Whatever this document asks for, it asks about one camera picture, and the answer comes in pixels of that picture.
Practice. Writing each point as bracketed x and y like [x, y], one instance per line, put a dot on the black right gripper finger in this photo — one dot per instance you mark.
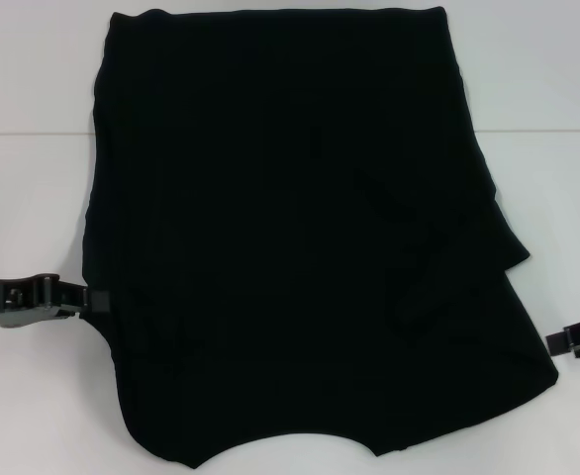
[579, 339]

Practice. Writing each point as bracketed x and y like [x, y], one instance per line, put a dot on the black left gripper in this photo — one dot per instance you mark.
[8, 294]

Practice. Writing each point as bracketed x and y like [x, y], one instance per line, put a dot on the black shirt with FREE print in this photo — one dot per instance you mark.
[295, 237]

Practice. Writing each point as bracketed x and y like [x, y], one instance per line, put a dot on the grey left wrist camera bracket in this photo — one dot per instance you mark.
[37, 316]

